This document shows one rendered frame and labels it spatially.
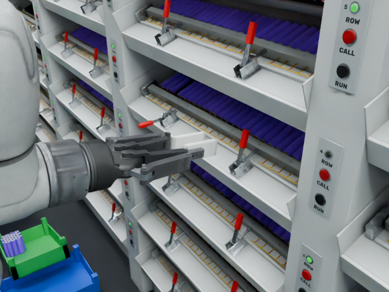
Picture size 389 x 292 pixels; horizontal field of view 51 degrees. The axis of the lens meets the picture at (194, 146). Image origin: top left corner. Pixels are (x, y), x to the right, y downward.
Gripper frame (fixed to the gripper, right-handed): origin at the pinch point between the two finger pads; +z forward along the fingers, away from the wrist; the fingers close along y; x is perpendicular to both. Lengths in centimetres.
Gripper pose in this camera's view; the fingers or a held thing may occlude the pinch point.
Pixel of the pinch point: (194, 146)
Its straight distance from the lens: 70.7
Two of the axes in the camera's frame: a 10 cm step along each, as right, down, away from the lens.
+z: 8.1, -1.6, 5.7
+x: 1.1, -9.1, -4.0
